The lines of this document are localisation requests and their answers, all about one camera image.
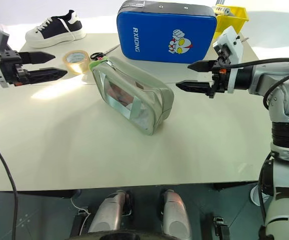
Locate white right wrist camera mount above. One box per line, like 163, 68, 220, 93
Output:
212, 26, 244, 95

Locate black table frame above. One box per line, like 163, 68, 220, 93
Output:
0, 189, 82, 199

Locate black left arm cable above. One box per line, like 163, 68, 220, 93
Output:
0, 129, 19, 240

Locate white floor cable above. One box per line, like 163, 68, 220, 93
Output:
70, 196, 91, 227

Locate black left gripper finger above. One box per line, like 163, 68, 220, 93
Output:
21, 67, 69, 82
19, 51, 56, 65

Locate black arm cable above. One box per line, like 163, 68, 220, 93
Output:
0, 129, 19, 240
219, 56, 289, 111

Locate grey item in bin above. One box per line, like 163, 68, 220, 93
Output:
214, 3, 232, 17

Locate clear packing tape roll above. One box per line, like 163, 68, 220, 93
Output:
62, 49, 91, 76

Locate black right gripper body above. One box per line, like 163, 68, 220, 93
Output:
207, 47, 232, 99

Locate blue padded case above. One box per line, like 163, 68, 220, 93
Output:
116, 0, 218, 65

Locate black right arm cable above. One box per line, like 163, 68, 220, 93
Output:
219, 56, 289, 111

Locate white and black sneaker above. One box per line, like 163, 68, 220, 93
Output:
24, 9, 88, 49

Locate silver robot leg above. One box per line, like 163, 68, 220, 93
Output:
87, 190, 133, 236
159, 189, 193, 240

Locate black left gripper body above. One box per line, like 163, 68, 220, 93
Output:
0, 50, 26, 87

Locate clear grey toiletry pouch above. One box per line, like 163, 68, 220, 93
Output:
88, 55, 175, 137

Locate black handled scissors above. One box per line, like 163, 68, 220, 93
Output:
89, 44, 121, 62

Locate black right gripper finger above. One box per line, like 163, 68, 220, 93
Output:
187, 59, 220, 74
175, 79, 214, 97

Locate yellow plastic bin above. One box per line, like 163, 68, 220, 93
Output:
212, 4, 250, 41

